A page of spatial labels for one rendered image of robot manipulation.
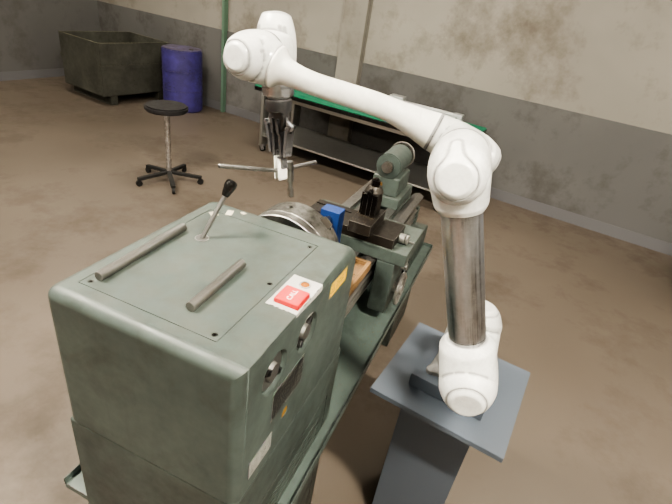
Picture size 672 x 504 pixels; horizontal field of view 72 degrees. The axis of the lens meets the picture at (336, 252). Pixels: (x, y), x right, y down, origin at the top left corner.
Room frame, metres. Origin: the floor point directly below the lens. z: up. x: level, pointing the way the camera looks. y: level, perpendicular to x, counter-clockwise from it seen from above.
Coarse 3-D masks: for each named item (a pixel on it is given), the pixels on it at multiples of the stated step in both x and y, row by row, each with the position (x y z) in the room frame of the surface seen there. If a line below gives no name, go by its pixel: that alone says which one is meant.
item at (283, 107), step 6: (270, 102) 1.29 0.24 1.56; (276, 102) 1.28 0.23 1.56; (282, 102) 1.29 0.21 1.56; (288, 102) 1.30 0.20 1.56; (270, 108) 1.29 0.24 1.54; (276, 108) 1.28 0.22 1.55; (282, 108) 1.29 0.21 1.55; (288, 108) 1.30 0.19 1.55; (270, 114) 1.33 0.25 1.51; (276, 114) 1.31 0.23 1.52; (282, 114) 1.29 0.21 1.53; (288, 114) 1.30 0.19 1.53; (282, 120) 1.29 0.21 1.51; (282, 126) 1.29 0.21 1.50
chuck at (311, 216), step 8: (272, 208) 1.34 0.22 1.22; (280, 208) 1.32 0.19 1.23; (296, 208) 1.32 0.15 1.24; (304, 208) 1.33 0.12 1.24; (312, 208) 1.35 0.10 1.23; (304, 216) 1.29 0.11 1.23; (312, 216) 1.31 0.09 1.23; (320, 216) 1.33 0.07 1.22; (312, 224) 1.27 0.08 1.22; (320, 224) 1.29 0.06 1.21; (320, 232) 1.26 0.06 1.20; (328, 232) 1.29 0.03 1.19; (336, 240) 1.31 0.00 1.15
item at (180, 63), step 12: (168, 48) 6.46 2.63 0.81; (180, 48) 6.62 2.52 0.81; (192, 48) 6.78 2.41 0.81; (168, 60) 6.43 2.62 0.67; (180, 60) 6.42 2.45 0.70; (192, 60) 6.51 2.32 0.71; (168, 72) 6.43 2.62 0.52; (180, 72) 6.42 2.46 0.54; (192, 72) 6.50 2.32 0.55; (168, 84) 6.43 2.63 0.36; (180, 84) 6.42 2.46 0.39; (192, 84) 6.50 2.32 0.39; (168, 96) 6.44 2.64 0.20; (180, 96) 6.42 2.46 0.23; (192, 96) 6.50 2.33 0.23; (192, 108) 6.50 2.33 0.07
